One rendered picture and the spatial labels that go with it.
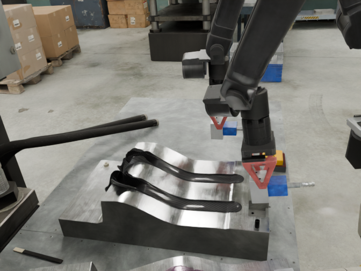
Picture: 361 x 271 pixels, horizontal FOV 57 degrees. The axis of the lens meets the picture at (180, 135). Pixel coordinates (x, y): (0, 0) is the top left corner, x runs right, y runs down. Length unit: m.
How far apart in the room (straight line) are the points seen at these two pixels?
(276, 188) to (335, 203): 1.56
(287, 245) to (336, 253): 1.14
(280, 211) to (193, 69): 0.44
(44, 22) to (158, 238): 4.62
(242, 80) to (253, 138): 0.15
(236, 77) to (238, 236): 0.36
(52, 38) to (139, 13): 2.64
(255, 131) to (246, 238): 0.24
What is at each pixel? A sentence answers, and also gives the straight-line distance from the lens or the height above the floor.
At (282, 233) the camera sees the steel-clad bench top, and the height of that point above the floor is 0.80.
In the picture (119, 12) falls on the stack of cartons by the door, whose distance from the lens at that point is 7.55.
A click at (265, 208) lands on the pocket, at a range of 0.82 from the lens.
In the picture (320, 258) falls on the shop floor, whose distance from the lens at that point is 1.94.
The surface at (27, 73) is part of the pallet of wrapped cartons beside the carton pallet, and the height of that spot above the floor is 0.18.
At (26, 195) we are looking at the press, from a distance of 1.14.
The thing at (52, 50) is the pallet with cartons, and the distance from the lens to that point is 5.29.
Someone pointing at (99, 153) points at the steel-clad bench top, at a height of 0.80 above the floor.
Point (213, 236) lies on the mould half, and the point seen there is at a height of 0.86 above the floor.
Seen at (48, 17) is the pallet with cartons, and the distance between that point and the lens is 5.19.
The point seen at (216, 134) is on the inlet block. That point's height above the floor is 0.93.
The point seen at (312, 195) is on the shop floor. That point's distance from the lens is 2.30.
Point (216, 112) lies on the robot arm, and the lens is 0.69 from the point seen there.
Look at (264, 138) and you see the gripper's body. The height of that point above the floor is 1.08.
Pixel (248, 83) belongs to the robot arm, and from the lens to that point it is 0.57.
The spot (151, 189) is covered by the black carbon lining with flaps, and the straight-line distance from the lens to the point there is 0.82.
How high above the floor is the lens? 1.42
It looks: 29 degrees down
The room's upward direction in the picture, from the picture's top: 4 degrees counter-clockwise
